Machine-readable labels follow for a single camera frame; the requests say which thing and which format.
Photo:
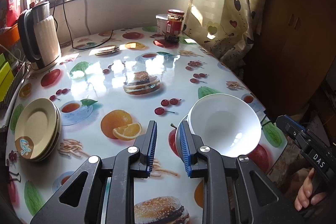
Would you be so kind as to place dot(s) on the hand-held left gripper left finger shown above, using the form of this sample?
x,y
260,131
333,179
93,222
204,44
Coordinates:
x,y
151,149

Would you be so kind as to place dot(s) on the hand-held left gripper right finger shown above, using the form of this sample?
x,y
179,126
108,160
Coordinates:
x,y
184,149

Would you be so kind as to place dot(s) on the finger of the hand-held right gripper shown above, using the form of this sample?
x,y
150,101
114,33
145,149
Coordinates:
x,y
292,128

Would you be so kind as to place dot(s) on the large white bowl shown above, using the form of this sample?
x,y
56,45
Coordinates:
x,y
225,124

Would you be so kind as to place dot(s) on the stack of beige plates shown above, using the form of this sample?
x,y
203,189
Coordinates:
x,y
36,121

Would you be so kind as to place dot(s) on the person's right hand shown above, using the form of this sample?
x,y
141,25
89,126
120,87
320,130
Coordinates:
x,y
304,193

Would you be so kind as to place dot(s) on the fruit print tablecloth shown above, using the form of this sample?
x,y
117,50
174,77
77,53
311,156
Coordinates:
x,y
110,77

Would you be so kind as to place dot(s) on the plain beige plate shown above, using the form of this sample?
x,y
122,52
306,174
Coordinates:
x,y
58,124
60,127

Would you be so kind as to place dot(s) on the brown wooden cabinet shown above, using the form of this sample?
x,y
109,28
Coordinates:
x,y
296,29

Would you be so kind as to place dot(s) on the glass jar with red lid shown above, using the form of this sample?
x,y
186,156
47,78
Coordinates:
x,y
174,26

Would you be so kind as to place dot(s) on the white plastic cup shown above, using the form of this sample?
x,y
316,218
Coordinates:
x,y
161,24

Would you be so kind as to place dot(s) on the white kettle base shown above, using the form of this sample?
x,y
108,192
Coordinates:
x,y
48,65

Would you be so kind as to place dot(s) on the heart print curtain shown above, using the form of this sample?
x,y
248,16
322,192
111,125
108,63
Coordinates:
x,y
228,3

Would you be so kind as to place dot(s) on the large lime green box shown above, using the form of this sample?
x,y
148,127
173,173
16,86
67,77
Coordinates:
x,y
5,82

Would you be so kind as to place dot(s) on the flat green box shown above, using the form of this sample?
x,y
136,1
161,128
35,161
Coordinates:
x,y
2,58

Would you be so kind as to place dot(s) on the orange container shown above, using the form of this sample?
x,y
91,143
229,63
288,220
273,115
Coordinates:
x,y
9,36

